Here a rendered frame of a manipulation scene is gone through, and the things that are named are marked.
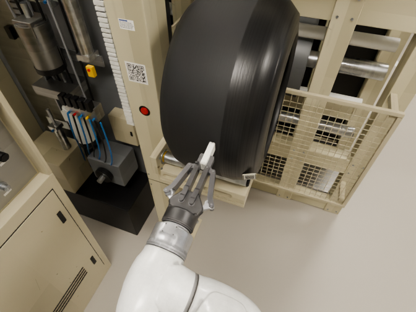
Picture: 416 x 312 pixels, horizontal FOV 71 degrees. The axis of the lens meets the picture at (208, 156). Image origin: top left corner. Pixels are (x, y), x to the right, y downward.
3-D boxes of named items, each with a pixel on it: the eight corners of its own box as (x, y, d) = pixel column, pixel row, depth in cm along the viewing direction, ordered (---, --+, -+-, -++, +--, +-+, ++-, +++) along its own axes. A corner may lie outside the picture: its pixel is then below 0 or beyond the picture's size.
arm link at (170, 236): (140, 239, 59) (153, 213, 62) (150, 251, 67) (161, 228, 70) (181, 254, 57) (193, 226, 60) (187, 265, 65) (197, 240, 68)
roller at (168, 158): (164, 148, 114) (167, 153, 118) (160, 158, 112) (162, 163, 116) (251, 173, 106) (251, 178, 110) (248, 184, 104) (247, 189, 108)
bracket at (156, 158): (152, 173, 116) (148, 156, 108) (192, 111, 140) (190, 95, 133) (160, 175, 115) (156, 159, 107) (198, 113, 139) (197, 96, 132)
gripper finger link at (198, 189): (186, 202, 66) (192, 204, 66) (205, 163, 72) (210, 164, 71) (188, 209, 69) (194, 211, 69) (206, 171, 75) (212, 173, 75)
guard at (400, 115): (199, 165, 190) (195, 70, 137) (200, 163, 191) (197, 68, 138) (343, 208, 169) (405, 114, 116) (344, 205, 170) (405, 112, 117)
